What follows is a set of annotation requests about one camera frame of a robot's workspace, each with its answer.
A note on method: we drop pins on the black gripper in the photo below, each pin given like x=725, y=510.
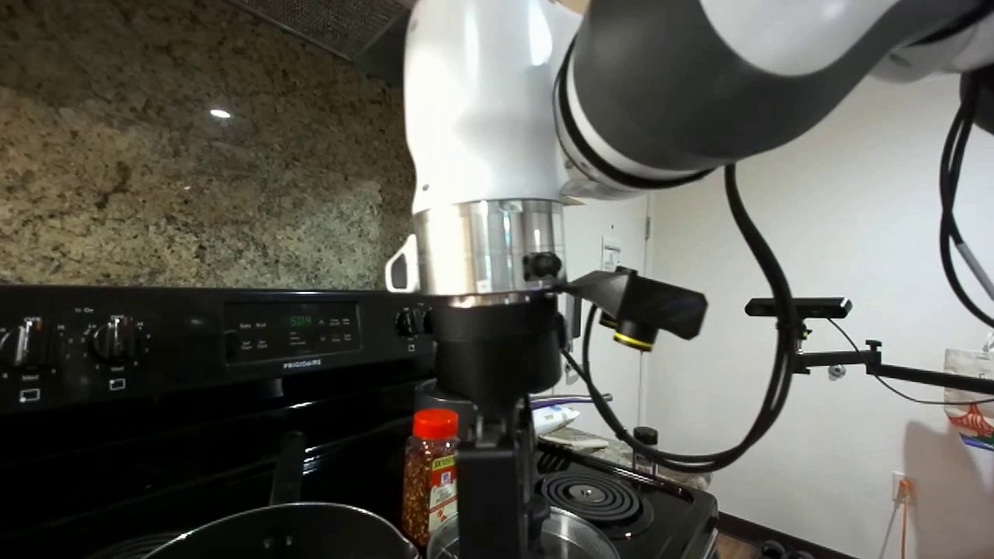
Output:
x=495, y=345

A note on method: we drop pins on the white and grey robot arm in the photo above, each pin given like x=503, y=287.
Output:
x=486, y=104

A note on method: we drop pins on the black stove knob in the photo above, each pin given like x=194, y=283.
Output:
x=410, y=320
x=28, y=343
x=113, y=338

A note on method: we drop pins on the black electric stove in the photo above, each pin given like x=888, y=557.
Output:
x=186, y=415

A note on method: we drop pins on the red lid spice jar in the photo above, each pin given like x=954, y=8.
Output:
x=429, y=477

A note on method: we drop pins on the glass pot lid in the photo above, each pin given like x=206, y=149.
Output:
x=576, y=539

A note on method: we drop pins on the electric coil burner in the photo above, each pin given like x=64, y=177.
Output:
x=592, y=499

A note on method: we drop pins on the white blue packet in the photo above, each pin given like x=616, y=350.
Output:
x=555, y=418

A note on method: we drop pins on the black saucepan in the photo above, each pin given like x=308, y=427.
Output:
x=279, y=531

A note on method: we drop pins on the plastic bag with red print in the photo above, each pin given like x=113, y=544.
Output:
x=970, y=408

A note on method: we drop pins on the white wall switch plate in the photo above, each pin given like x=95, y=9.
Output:
x=608, y=256

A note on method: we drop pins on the black bar camera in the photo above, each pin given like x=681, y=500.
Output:
x=818, y=308

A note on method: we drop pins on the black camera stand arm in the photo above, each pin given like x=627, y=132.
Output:
x=900, y=366

